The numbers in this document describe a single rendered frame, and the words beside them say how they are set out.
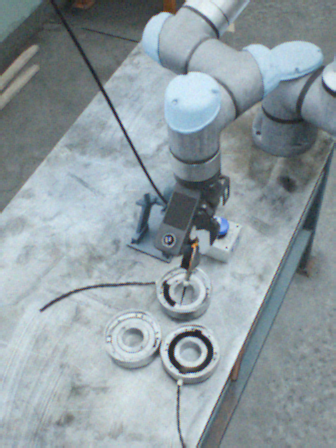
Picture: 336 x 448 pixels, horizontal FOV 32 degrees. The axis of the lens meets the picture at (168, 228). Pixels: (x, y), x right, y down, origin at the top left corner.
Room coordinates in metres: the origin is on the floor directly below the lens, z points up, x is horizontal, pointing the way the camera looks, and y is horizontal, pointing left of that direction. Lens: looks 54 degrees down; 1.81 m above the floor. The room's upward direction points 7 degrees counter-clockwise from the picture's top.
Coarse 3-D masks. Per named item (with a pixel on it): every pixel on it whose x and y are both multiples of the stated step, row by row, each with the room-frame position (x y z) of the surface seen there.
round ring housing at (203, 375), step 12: (180, 324) 0.49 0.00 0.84; (192, 324) 0.49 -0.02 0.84; (168, 336) 0.47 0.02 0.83; (216, 336) 0.46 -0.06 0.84; (180, 348) 0.45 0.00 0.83; (204, 348) 0.44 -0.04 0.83; (216, 348) 0.44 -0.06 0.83; (168, 360) 0.43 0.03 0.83; (180, 360) 0.43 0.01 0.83; (216, 360) 0.41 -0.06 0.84; (168, 372) 0.41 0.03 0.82; (204, 372) 0.39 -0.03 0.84
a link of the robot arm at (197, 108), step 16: (176, 80) 0.62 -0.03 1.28; (192, 80) 0.62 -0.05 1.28; (208, 80) 0.62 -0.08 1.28; (176, 96) 0.59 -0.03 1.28; (192, 96) 0.59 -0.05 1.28; (208, 96) 0.59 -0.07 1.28; (224, 96) 0.61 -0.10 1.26; (176, 112) 0.58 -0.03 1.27; (192, 112) 0.57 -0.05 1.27; (208, 112) 0.57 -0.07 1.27; (224, 112) 0.60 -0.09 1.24; (176, 128) 0.58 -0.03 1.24; (192, 128) 0.57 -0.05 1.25; (208, 128) 0.57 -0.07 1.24; (176, 144) 0.58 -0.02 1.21; (192, 144) 0.57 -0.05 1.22; (208, 144) 0.57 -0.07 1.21; (192, 160) 0.57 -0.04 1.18; (208, 160) 0.57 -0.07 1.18
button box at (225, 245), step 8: (216, 216) 0.72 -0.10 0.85; (232, 224) 0.69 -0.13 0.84; (240, 224) 0.69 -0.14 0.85; (232, 232) 0.67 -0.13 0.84; (240, 232) 0.68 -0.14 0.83; (216, 240) 0.66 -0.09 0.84; (224, 240) 0.66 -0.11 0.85; (232, 240) 0.65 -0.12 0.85; (216, 248) 0.64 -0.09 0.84; (224, 248) 0.64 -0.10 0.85; (232, 248) 0.65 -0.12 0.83; (216, 256) 0.64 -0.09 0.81; (224, 256) 0.63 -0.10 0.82
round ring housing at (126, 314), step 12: (120, 312) 0.53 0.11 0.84; (132, 312) 0.53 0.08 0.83; (144, 312) 0.52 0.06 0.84; (108, 324) 0.51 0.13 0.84; (132, 324) 0.51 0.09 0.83; (156, 324) 0.50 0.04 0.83; (108, 336) 0.49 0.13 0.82; (120, 336) 0.48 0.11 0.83; (144, 336) 0.48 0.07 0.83; (156, 336) 0.48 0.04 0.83; (108, 348) 0.46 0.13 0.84; (132, 348) 0.46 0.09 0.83; (156, 348) 0.45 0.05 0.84; (120, 360) 0.43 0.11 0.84; (132, 360) 0.43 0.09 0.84; (144, 360) 0.43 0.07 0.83
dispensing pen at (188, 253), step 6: (192, 240) 0.60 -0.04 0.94; (198, 240) 0.59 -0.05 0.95; (186, 246) 0.58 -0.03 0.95; (192, 246) 0.58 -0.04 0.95; (186, 252) 0.58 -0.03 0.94; (192, 252) 0.57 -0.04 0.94; (186, 258) 0.57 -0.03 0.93; (186, 264) 0.56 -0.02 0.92; (186, 270) 0.57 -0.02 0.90; (186, 276) 0.56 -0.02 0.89; (186, 282) 0.55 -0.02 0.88; (186, 288) 0.55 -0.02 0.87
